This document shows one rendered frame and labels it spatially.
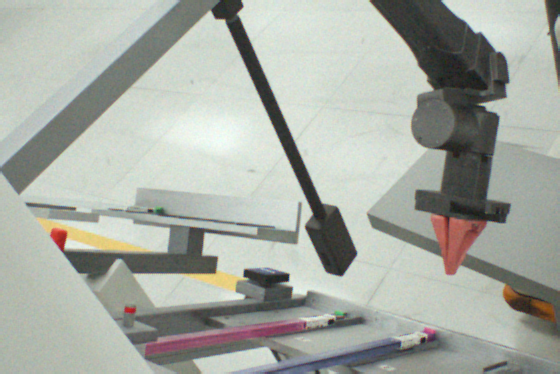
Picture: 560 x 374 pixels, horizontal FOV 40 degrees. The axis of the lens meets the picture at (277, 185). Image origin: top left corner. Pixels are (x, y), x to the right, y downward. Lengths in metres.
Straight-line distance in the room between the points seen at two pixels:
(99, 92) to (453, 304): 1.67
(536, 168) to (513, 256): 0.19
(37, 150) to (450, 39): 0.67
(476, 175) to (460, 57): 0.14
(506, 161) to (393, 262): 0.80
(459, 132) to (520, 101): 1.59
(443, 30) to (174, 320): 0.45
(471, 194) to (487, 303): 0.99
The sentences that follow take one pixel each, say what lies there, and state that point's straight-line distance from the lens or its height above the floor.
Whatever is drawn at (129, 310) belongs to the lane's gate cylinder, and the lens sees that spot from 0.43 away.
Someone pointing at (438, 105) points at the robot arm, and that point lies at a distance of 0.91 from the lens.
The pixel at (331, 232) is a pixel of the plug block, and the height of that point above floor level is 1.17.
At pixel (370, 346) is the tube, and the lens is 0.85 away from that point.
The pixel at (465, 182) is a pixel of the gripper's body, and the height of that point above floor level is 0.85.
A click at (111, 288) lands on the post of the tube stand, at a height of 0.83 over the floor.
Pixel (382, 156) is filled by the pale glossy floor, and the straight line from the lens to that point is 2.43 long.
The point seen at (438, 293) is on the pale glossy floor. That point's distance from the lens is 1.99.
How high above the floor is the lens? 1.49
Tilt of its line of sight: 37 degrees down
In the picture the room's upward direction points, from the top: 26 degrees counter-clockwise
